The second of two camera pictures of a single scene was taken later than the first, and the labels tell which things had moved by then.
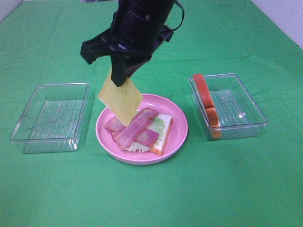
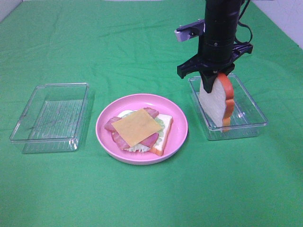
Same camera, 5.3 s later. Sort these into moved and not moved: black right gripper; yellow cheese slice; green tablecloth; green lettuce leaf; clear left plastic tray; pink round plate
Moved: yellow cheese slice; black right gripper
Not moved: clear left plastic tray; green lettuce leaf; pink round plate; green tablecloth
